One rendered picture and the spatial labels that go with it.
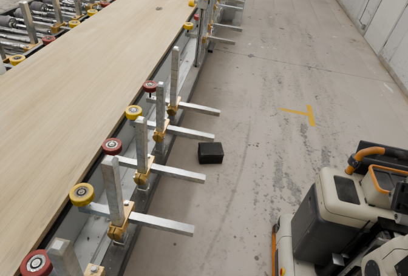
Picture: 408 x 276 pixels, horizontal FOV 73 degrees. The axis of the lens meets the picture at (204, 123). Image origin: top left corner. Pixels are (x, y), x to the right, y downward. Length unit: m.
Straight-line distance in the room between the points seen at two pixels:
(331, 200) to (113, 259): 0.92
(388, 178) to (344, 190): 0.18
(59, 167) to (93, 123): 0.27
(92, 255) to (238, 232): 1.09
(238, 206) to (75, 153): 1.33
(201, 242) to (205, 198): 0.35
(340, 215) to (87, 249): 1.07
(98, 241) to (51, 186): 0.32
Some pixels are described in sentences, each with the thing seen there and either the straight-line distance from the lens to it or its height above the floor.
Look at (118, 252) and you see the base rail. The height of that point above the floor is 0.70.
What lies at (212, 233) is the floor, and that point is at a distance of 2.03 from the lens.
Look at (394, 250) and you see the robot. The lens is 1.25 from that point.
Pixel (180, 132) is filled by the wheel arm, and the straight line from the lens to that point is 1.39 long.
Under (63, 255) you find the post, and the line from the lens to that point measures 0.71.
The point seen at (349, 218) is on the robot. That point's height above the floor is 0.76.
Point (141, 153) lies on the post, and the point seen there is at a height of 0.95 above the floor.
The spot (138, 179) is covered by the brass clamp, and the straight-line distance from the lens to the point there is 1.20.
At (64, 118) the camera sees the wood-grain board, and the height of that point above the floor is 0.90.
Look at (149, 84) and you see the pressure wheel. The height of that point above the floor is 0.91.
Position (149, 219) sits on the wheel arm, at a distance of 1.09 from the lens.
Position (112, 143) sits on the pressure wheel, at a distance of 1.23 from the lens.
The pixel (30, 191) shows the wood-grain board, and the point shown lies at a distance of 1.16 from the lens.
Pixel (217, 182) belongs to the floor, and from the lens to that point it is 2.27.
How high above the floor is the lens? 1.76
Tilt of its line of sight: 39 degrees down
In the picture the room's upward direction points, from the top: 9 degrees clockwise
